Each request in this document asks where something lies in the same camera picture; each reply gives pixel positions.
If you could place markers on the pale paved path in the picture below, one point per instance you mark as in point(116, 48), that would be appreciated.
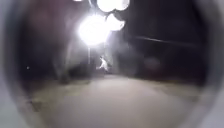
point(113, 103)

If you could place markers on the bright street lamp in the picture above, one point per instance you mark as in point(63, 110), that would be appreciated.
point(93, 30)

